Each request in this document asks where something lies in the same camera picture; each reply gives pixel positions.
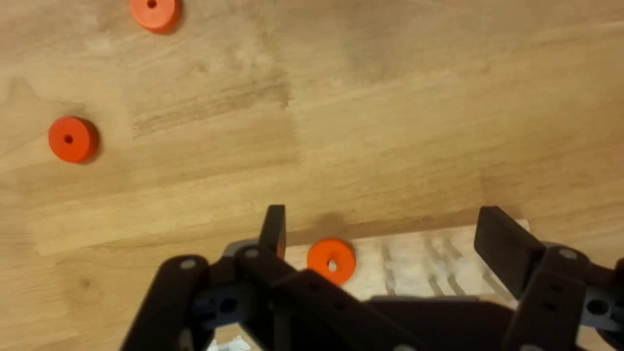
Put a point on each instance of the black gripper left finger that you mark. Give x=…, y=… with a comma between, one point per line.
x=274, y=231

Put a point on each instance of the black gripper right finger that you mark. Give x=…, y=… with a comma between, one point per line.
x=508, y=250

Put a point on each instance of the orange disc with hole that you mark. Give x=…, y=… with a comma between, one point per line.
x=155, y=16
x=329, y=250
x=73, y=147

